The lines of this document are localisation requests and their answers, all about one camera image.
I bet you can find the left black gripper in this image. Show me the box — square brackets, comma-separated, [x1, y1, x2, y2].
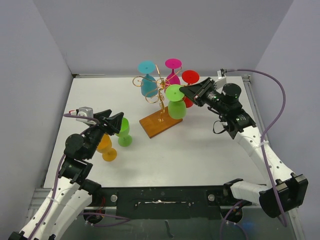
[84, 109, 123, 159]

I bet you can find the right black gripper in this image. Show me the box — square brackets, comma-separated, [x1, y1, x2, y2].
[179, 77, 229, 116]

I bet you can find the red wine glass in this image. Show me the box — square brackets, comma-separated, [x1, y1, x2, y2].
[181, 70, 200, 108]

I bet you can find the green wine glass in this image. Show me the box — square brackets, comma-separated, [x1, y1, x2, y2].
[165, 84, 187, 120]
[116, 117, 133, 147]

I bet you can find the magenta wine glass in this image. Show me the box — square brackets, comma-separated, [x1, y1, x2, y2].
[165, 58, 182, 85]

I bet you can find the blue wine glass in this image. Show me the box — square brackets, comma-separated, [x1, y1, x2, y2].
[137, 60, 158, 98]

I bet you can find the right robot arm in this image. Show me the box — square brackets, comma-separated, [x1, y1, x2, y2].
[179, 77, 309, 218]

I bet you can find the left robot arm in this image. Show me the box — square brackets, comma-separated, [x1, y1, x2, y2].
[9, 109, 124, 240]

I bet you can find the orange wine glass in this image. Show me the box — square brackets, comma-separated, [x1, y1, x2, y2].
[96, 134, 117, 162]

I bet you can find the wooden rack base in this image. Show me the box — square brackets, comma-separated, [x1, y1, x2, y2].
[139, 106, 183, 139]

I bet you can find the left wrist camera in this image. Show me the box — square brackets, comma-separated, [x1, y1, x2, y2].
[68, 106, 96, 126]

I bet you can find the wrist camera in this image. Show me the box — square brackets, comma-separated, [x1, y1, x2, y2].
[68, 106, 96, 126]
[215, 68, 227, 90]

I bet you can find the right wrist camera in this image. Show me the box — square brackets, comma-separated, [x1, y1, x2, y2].
[215, 68, 227, 90]

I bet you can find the gold wire glass rack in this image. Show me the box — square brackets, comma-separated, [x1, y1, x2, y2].
[132, 58, 183, 114]

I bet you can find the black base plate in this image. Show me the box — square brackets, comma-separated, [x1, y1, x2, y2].
[84, 185, 237, 220]

